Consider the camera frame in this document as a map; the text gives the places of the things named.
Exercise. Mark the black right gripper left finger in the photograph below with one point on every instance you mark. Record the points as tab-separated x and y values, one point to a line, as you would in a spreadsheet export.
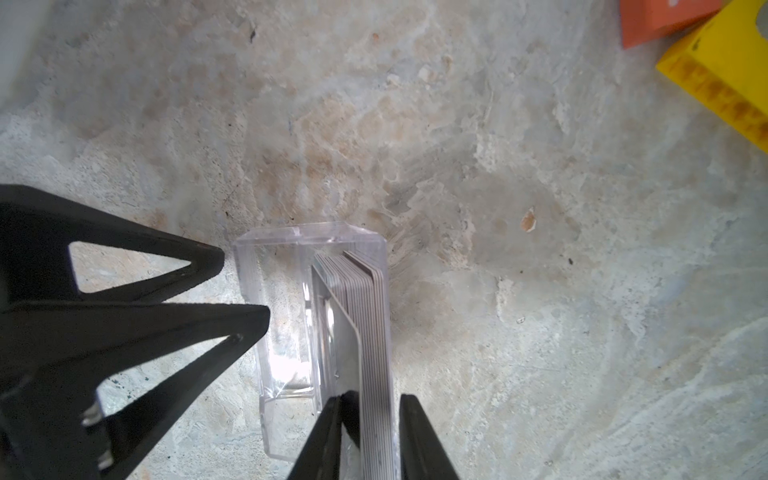
320	457

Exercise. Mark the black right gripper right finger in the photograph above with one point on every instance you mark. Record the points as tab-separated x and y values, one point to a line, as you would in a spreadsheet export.
422	454

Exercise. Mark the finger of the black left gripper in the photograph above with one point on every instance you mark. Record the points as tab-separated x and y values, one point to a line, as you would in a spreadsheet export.
37	229
54	355

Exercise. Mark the stack of black cards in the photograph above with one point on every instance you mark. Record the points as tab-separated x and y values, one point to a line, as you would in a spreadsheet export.
353	308

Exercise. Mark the clear acrylic card box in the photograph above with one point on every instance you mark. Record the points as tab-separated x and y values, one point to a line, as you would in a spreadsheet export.
274	269

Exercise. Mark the small red letter cube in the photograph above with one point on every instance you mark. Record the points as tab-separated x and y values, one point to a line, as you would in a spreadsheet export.
646	20

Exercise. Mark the yellow triangular plastic block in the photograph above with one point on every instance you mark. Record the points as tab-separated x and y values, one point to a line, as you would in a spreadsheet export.
723	65

